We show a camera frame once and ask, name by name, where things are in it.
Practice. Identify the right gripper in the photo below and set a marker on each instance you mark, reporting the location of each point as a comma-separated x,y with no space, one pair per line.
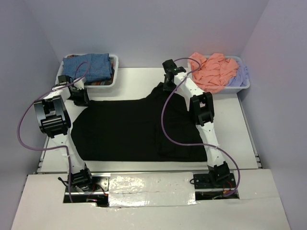
167,88

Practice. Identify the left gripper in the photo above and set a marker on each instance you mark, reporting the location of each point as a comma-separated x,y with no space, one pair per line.
85,101

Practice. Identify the black long sleeve shirt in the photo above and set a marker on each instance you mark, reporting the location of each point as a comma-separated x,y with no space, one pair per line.
131,130

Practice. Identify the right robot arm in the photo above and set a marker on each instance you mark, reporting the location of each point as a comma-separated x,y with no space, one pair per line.
201,110

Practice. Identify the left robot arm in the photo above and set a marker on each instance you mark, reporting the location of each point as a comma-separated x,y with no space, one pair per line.
54,121

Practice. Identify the blue checkered folded shirt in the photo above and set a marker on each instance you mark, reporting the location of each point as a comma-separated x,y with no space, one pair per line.
96,67

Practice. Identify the orange pink shirt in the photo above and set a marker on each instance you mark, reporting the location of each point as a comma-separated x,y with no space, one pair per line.
213,73

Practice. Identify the left white plastic basket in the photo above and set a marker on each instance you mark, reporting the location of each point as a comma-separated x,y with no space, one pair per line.
112,72

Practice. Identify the white plastic basket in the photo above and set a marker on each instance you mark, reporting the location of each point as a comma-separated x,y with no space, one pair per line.
231,89
112,72

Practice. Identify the right white plastic basket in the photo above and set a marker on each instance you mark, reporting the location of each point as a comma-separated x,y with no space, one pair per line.
231,89

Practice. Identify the lavender shirt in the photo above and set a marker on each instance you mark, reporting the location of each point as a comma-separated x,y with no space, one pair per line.
241,78

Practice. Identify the silver foil tape cover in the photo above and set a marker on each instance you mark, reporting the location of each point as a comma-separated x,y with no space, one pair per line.
151,190

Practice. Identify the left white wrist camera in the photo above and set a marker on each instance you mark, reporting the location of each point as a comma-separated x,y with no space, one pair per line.
79,83

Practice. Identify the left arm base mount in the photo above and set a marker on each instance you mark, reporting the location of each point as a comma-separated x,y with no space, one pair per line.
96,193

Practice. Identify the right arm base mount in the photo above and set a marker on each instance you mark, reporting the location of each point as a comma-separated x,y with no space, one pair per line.
206,189

